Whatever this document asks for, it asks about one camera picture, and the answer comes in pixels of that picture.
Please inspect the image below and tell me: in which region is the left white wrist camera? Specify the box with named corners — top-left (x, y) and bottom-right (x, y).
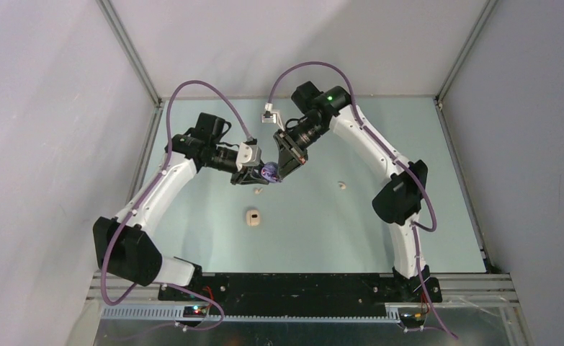
top-left (236, 138), bottom-right (261, 171)

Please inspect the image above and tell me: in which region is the left circuit board with LEDs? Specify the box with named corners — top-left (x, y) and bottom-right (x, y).
top-left (182, 306), bottom-right (209, 319)

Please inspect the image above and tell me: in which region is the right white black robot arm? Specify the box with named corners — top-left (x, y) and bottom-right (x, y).
top-left (273, 81), bottom-right (431, 301)

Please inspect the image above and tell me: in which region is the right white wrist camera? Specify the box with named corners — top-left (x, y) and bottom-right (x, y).
top-left (261, 103), bottom-right (284, 130)

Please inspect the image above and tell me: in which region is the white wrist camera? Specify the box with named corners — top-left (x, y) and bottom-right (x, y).
top-left (261, 103), bottom-right (284, 130)
top-left (236, 138), bottom-right (261, 171)

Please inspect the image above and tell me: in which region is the beige earbud charging case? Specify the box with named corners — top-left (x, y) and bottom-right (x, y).
top-left (246, 209), bottom-right (261, 227)

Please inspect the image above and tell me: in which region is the circuit board with leds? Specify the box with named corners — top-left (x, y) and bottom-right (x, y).
top-left (399, 312), bottom-right (428, 329)
top-left (182, 306), bottom-right (209, 319)

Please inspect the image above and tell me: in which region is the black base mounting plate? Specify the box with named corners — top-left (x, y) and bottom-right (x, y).
top-left (158, 271), bottom-right (442, 318)

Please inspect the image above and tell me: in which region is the purple earbud charging case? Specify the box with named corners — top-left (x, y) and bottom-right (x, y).
top-left (261, 161), bottom-right (280, 183)

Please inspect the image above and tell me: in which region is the right circuit board with LEDs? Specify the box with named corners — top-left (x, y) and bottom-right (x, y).
top-left (399, 312), bottom-right (428, 329)

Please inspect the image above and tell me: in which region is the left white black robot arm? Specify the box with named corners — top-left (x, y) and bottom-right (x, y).
top-left (93, 112), bottom-right (268, 300)

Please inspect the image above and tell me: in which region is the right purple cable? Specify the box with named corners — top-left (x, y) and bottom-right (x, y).
top-left (267, 61), bottom-right (459, 341)

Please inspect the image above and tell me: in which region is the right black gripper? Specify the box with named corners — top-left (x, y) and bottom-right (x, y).
top-left (273, 118), bottom-right (327, 181)

